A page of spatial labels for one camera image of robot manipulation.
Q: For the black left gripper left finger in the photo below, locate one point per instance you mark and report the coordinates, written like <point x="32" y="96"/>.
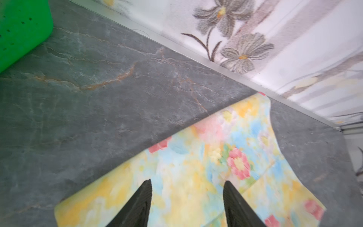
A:
<point x="135" y="212"/>

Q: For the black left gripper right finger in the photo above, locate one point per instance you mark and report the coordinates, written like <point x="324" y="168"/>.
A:
<point x="238" y="212"/>

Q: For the floral pastel skirt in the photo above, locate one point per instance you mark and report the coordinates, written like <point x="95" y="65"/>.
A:
<point x="188" y="171"/>

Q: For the green plastic basket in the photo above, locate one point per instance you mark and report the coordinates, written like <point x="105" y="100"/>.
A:
<point x="24" y="25"/>

